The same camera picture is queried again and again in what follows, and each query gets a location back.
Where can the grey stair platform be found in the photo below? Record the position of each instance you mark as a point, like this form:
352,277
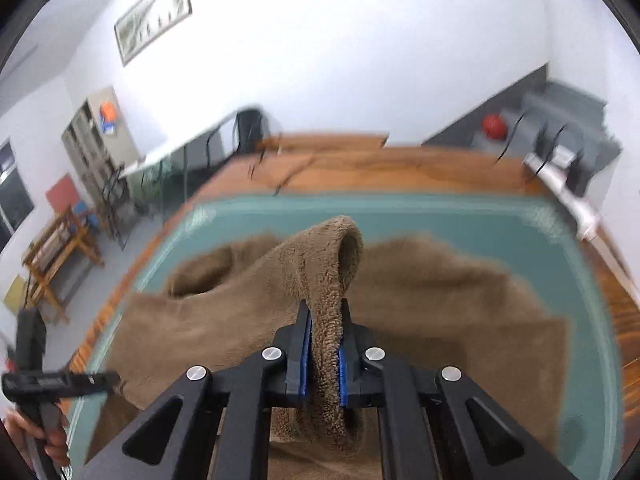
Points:
560,105

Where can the white power strip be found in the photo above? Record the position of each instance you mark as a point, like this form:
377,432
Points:
565,190

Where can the glass top table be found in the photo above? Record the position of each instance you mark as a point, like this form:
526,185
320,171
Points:
175,145

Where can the red board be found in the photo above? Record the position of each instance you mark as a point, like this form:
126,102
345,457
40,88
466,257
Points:
61,195

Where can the grey metal cabinet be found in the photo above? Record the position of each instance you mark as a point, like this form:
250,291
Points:
95,145

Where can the person's left hand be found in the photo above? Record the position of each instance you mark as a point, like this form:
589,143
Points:
25,435

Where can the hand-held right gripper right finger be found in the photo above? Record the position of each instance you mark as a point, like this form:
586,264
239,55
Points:
343,370

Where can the wooden chair with blue seat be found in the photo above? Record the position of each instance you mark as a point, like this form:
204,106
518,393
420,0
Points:
85,217

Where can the framed wall picture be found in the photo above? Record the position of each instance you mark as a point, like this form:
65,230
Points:
152,15

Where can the brown fleece sweater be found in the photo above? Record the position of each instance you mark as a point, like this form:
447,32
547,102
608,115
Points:
425,300

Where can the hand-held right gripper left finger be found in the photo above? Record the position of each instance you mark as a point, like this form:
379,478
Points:
306,355

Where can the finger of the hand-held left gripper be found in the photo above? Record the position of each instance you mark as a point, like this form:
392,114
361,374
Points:
92,384

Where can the black metal chair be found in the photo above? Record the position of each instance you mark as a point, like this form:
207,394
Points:
250,127
117,200

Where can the green table mat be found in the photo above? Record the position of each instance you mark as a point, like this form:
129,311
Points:
450,220

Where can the dark window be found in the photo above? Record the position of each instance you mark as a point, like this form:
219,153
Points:
15,195

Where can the red ball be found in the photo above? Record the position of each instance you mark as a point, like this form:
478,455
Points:
493,126

